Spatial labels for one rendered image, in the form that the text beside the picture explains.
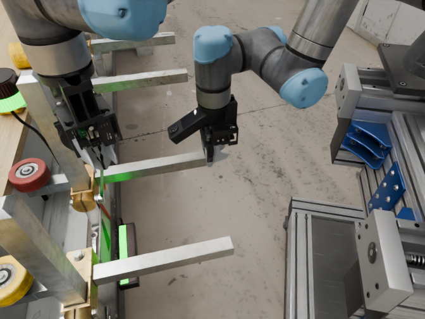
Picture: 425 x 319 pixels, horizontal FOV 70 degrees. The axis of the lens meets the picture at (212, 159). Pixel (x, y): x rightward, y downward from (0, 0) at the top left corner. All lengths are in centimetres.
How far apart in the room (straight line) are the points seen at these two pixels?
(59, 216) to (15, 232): 63
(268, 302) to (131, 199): 91
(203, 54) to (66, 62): 26
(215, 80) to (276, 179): 134
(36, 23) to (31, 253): 28
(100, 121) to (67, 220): 62
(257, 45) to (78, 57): 34
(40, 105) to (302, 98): 45
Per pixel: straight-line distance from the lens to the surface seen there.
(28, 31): 42
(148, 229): 168
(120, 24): 31
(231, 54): 61
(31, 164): 82
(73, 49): 42
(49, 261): 49
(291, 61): 55
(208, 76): 61
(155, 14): 33
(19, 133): 93
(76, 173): 71
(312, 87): 54
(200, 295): 151
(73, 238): 100
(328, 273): 140
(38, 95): 59
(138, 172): 78
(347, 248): 148
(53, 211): 108
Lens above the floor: 142
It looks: 47 degrees down
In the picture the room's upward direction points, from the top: straight up
